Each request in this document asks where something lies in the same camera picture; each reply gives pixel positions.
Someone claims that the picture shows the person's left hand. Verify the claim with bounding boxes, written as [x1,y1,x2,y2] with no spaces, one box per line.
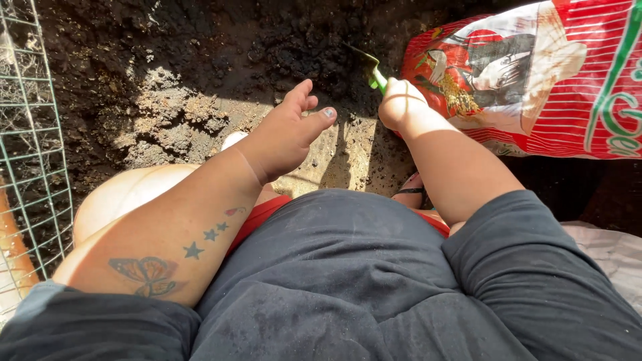
[235,79,338,186]

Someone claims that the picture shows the person's right hand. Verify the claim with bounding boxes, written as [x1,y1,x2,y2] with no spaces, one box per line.
[378,77,428,133]

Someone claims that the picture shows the green garden trowel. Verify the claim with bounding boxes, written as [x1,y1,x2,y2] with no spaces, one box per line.
[342,42,389,96]

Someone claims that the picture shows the black sandal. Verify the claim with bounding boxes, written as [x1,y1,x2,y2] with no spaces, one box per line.
[392,171,428,196]

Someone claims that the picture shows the red printed soil bag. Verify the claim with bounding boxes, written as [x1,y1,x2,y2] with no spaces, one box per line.
[400,0,642,160]

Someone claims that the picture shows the white shoe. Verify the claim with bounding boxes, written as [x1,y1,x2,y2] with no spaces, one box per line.
[221,131,249,152]

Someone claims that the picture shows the person's red shorts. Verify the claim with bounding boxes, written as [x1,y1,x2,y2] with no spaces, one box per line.
[226,195,451,257]

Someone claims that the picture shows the person's dark grey shirt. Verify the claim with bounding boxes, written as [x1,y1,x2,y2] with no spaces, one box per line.
[0,189,642,361]

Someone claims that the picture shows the white woven sack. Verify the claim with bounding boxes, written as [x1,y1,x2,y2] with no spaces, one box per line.
[561,221,642,317]

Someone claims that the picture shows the person's legs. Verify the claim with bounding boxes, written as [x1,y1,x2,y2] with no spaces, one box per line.
[73,163,452,247]

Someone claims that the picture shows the orange wooden plank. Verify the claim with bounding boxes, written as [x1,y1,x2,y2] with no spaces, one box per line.
[0,175,41,302]

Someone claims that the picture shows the green wire mesh fence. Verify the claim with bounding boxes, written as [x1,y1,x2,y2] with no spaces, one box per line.
[0,0,75,322]

